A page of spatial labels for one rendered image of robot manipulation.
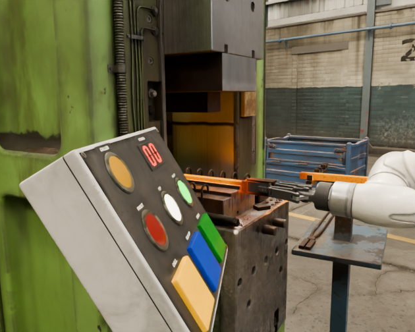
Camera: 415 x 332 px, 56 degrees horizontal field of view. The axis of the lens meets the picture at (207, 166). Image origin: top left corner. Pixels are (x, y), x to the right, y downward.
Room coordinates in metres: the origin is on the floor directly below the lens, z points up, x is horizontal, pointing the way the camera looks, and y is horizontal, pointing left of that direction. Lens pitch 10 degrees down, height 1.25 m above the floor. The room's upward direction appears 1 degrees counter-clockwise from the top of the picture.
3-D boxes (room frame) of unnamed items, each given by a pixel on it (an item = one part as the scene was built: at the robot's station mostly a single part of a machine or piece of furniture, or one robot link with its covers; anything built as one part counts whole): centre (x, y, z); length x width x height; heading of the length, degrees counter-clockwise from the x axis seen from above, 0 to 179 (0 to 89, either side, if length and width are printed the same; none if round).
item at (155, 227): (0.47, 0.07, 1.09); 0.05 x 0.03 x 0.04; 148
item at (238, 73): (1.21, 0.08, 1.32); 0.42 x 0.20 x 0.10; 58
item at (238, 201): (1.21, 0.08, 0.96); 0.42 x 0.20 x 0.09; 58
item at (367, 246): (1.44, -0.53, 0.70); 0.40 x 0.30 x 0.02; 153
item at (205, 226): (0.66, 0.00, 1.01); 0.07 x 0.05 x 0.07; 173
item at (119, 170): (0.47, 0.11, 1.16); 0.05 x 0.03 x 0.04; 148
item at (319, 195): (1.01, -0.28, 0.99); 0.09 x 0.08 x 0.07; 58
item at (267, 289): (1.26, 0.06, 0.69); 0.56 x 0.38 x 0.45; 58
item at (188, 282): (0.46, 0.02, 1.01); 0.07 x 0.05 x 0.07; 173
